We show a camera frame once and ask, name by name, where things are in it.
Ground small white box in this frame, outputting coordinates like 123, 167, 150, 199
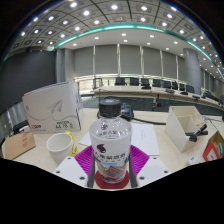
187, 155, 201, 167

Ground red-edged cardboard box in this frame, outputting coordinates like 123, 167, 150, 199
202, 130, 224, 163

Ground white copy paper carton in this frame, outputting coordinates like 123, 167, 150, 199
21, 80, 84, 135

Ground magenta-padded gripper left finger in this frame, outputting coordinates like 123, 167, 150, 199
52, 144, 97, 189

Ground clear plastic drink bottle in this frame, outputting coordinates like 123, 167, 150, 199
88, 98, 133, 184

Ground black desk phone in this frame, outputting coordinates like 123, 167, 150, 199
96, 102, 135, 122

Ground white printed paper sheet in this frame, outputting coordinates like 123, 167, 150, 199
78, 121, 160, 157

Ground yellow tape roll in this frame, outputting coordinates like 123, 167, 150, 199
64, 130, 80, 158

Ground black office chairs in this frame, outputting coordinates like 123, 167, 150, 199
93, 77, 201, 95

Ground long curved conference table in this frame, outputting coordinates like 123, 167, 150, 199
91, 84, 224, 112

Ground white desk organizer box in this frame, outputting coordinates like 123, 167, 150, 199
164, 105, 208, 153

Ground white ceramic cup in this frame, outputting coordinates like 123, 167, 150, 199
45, 132, 74, 164

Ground recessed ceiling lights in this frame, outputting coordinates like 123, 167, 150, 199
13, 1, 214, 48

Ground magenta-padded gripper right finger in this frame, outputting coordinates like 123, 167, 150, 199
128, 144, 172, 188

